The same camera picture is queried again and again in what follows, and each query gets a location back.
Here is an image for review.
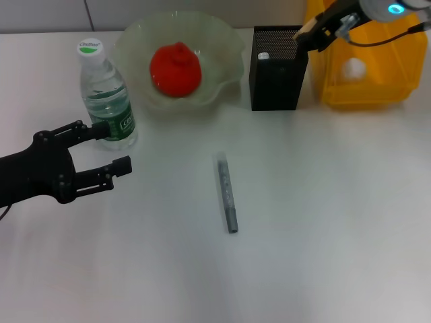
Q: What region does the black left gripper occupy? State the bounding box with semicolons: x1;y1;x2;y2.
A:
0;120;133;208

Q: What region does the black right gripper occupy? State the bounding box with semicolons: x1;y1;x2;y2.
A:
298;0;366;52

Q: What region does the white paper ball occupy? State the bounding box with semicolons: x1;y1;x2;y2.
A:
339;57;367;81

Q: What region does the clear green-label water bottle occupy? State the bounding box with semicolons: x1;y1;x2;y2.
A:
76;38;139;151

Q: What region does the grey pen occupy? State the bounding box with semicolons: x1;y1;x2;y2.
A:
211;151;239;235

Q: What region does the black mesh pen holder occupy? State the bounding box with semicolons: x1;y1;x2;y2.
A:
248;25;310;112

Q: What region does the red-orange fruit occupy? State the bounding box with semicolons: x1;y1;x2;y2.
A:
150;42;204;98

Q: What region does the wavy glass fruit bowl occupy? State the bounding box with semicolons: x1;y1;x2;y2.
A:
112;10;245;117

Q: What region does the yellow plastic bin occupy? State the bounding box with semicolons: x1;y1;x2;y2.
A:
304;0;428;112

